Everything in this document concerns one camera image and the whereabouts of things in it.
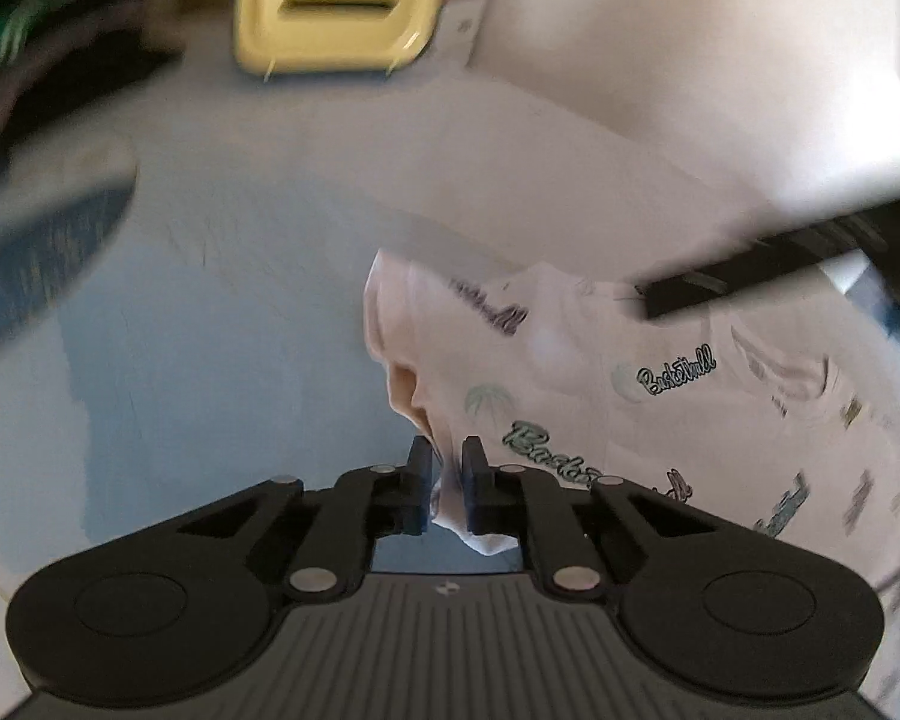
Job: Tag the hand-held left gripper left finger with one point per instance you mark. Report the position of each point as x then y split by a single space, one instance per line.
418 487

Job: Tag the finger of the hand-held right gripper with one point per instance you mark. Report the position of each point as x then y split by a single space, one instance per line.
757 266

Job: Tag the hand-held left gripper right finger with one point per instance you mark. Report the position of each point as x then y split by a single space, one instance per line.
474 487

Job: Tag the white printed garment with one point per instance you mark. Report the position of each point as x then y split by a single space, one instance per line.
607 390

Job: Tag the stack of folded clothes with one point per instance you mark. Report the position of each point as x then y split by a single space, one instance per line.
30 30

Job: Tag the yellow tissue box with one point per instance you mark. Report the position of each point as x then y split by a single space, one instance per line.
262 22

